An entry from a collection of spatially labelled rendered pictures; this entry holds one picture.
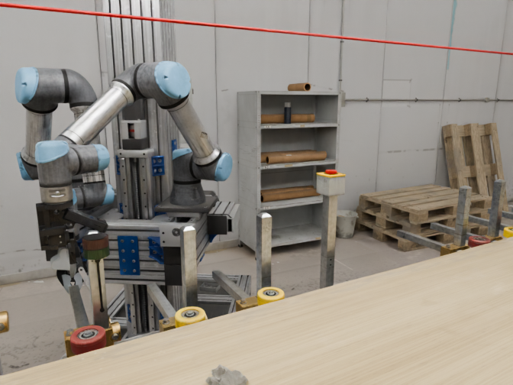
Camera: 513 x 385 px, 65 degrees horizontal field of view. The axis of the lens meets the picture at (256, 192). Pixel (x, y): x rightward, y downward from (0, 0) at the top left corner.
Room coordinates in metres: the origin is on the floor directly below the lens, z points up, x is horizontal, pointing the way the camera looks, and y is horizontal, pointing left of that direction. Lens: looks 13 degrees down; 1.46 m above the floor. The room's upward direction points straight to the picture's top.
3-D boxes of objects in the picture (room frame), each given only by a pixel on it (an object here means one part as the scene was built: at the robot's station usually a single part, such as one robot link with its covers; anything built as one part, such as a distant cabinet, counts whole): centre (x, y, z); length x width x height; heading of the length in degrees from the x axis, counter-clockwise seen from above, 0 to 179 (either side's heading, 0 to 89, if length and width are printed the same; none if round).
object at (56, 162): (1.02, 0.51, 1.30); 0.09 x 0.08 x 0.11; 151
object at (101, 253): (0.93, 0.39, 1.10); 0.06 x 0.06 x 0.02
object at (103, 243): (0.93, 0.39, 1.13); 0.06 x 0.06 x 0.02
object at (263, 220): (1.22, -0.02, 0.88); 0.04 x 0.04 x 0.48; 29
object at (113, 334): (0.96, 0.43, 0.85); 0.14 x 0.06 x 0.05; 119
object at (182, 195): (1.69, 0.29, 1.09); 0.15 x 0.15 x 0.10
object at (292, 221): (3.96, -0.31, 0.78); 0.90 x 0.45 x 1.55; 116
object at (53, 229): (1.01, 0.52, 1.15); 0.09 x 0.08 x 0.12; 119
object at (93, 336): (0.88, 0.41, 0.85); 0.08 x 0.08 x 0.11
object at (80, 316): (1.06, 0.50, 0.84); 0.43 x 0.03 x 0.04; 29
